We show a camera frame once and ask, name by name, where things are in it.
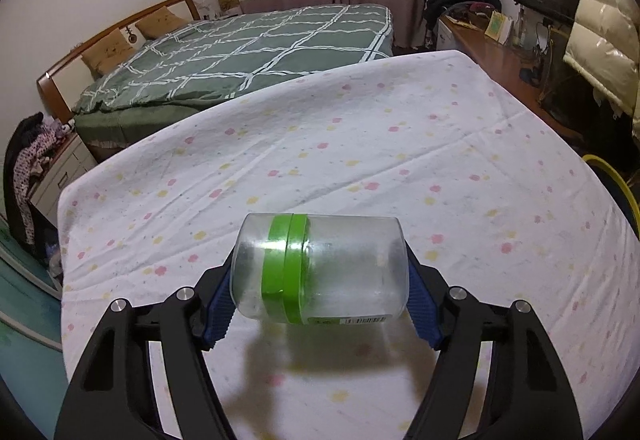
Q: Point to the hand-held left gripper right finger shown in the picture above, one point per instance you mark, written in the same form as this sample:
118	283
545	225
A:
422	315

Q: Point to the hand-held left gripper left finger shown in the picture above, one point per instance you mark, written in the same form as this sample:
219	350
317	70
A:
217	315

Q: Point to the clear jar with green band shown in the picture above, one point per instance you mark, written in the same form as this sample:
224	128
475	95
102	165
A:
340	270

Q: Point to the yellow-rimmed dark bin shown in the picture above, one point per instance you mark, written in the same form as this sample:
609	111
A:
607	165

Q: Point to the frosted glass sliding door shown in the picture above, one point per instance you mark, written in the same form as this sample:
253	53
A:
25	320

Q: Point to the white nightstand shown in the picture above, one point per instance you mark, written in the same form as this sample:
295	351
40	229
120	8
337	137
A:
60	175

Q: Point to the pile of clothes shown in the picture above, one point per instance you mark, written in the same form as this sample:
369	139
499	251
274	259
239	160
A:
25	160

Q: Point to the green plaid quilt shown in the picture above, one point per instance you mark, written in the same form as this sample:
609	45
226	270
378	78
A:
240	50

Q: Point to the wooden desk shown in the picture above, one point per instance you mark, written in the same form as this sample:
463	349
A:
490	53

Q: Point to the brown bear pillow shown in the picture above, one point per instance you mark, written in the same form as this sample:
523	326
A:
107	51
159	22

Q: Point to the wooden bed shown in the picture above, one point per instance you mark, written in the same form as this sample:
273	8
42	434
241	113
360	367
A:
100	43

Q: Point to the green booklet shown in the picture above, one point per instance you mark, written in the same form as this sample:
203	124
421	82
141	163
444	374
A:
497	26

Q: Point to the brown tissue box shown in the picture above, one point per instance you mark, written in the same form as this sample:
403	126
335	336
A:
228	3

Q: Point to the cream puffer jacket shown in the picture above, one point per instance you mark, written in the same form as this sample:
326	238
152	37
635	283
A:
605	35

